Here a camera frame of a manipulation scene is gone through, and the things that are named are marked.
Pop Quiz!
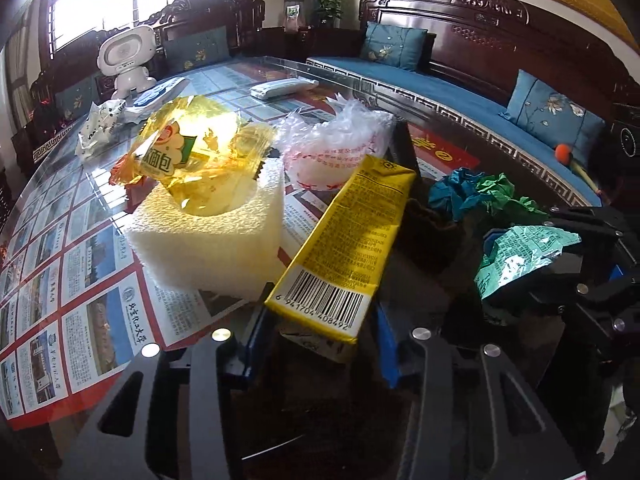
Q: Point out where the teal snack wrapper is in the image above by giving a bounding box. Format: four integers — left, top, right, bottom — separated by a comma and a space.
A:
474, 226, 582, 299

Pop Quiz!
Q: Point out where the green paper ball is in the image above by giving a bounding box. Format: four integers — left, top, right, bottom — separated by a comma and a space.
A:
476, 172, 549, 226

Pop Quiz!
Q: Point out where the blue paper ball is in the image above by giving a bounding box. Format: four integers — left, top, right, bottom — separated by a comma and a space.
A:
427, 167, 485, 221

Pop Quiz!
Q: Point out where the yellow drink carton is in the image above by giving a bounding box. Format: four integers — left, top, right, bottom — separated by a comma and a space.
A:
265, 155, 416, 344

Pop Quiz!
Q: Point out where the orange paper ball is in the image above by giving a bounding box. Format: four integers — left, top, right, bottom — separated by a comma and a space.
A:
108, 154, 157, 214

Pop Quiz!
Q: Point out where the orange ball toy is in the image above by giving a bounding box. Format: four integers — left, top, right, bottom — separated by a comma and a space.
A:
554, 144, 573, 166

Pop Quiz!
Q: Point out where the blue floral pillow near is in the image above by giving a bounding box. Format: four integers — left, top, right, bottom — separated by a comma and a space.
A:
501, 70, 605, 166

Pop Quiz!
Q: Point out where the blue floral pillow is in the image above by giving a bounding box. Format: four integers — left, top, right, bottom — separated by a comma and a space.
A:
360, 22, 427, 72
501, 70, 605, 166

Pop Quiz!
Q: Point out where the white foam block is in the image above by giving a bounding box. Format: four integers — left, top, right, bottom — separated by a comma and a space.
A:
122, 158, 284, 301

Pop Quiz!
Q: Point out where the dark wood sofa blue cushion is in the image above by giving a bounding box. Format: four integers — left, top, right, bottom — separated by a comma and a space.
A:
307, 0, 639, 212

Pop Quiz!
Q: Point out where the yellow bread wrapper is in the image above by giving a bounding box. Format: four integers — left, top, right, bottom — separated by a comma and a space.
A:
127, 96, 276, 217

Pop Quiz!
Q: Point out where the clear plastic bag red print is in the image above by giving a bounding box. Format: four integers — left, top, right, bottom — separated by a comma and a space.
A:
273, 93, 397, 191

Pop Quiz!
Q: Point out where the blue floral pillow far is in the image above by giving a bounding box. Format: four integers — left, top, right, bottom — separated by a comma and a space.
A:
360, 22, 427, 72

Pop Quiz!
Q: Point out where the white crumpled paper black print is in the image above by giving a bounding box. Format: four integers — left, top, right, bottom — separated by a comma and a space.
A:
75, 99, 126, 162

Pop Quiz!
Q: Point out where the teal chair cushion left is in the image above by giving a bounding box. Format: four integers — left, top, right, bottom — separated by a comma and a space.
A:
54, 74, 100, 122

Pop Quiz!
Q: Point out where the teal chair cushion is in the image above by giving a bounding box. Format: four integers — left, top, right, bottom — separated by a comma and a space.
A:
165, 26, 231, 74
54, 74, 100, 122

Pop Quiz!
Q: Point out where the white folded tissue pack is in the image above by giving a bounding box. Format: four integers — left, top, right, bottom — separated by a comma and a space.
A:
250, 77, 319, 101

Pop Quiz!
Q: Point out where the dark wood armchair left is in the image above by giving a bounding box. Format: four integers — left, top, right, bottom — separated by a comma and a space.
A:
12, 28, 119, 177

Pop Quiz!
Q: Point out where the dark wood armchair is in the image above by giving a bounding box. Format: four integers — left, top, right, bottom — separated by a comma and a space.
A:
12, 28, 119, 177
143, 0, 266, 79

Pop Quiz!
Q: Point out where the teal chair cushion right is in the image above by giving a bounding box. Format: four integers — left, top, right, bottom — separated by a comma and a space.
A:
165, 26, 231, 74

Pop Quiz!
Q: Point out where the green potted plant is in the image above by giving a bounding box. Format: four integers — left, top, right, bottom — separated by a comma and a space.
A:
316, 0, 343, 28

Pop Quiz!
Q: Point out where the white toy robot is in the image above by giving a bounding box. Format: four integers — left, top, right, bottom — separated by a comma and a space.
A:
96, 25, 156, 100

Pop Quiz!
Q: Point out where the dark wood side table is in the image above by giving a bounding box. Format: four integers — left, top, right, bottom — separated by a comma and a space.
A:
254, 27, 364, 62

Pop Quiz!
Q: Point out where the dark wood armchair right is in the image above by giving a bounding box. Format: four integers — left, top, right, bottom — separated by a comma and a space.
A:
143, 0, 266, 79

